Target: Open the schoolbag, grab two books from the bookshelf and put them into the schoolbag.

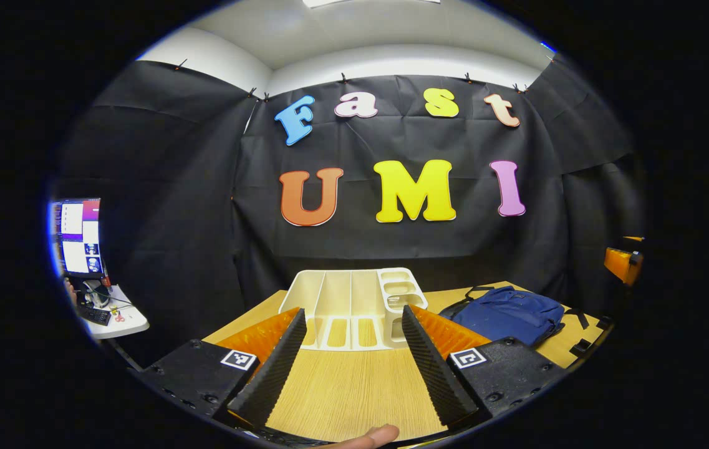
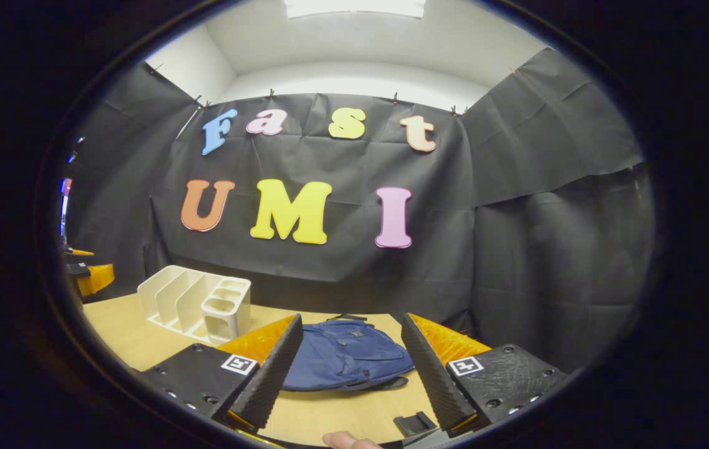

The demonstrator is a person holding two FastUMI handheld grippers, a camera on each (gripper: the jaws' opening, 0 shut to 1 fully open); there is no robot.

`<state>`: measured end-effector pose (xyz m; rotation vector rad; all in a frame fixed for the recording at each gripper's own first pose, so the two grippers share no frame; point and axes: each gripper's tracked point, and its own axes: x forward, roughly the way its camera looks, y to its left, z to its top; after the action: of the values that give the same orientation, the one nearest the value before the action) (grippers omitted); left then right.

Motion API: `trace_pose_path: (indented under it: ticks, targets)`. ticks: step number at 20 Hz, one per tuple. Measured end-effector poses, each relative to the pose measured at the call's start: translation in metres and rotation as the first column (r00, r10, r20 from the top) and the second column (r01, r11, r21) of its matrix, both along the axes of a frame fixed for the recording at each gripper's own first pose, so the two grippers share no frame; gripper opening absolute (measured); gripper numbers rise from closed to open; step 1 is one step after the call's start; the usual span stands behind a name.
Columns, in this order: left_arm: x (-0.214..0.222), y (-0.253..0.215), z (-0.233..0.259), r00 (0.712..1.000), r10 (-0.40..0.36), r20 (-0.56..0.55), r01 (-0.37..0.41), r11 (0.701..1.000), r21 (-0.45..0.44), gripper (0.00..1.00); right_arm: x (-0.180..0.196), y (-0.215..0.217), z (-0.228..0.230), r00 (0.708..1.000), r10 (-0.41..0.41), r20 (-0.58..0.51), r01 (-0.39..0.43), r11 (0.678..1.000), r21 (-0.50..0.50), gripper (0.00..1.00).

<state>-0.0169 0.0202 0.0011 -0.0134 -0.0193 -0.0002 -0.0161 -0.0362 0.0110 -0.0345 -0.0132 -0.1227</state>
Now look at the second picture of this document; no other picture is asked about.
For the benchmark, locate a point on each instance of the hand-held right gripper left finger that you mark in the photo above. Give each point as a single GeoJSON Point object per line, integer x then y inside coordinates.
{"type": "Point", "coordinates": [273, 374]}

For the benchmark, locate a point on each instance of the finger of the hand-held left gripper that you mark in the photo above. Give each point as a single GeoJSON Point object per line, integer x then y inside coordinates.
{"type": "Point", "coordinates": [97, 279]}
{"type": "Point", "coordinates": [81, 252]}

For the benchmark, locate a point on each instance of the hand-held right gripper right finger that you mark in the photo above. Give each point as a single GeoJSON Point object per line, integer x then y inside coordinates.
{"type": "Point", "coordinates": [432, 380]}

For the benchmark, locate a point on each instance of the blue schoolbag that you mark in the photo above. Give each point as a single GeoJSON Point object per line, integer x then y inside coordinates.
{"type": "Point", "coordinates": [348, 355]}

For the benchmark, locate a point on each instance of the white plastic bookshelf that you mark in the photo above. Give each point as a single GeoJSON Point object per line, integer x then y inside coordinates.
{"type": "Point", "coordinates": [226, 312]}

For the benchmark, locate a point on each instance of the computer monitor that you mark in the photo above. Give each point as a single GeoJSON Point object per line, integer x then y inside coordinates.
{"type": "Point", "coordinates": [65, 209]}

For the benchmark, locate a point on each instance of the black backdrop cloth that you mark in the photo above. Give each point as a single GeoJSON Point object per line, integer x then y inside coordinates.
{"type": "Point", "coordinates": [516, 218]}

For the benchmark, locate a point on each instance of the ceiling light panel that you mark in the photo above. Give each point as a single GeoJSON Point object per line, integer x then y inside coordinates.
{"type": "Point", "coordinates": [354, 7]}

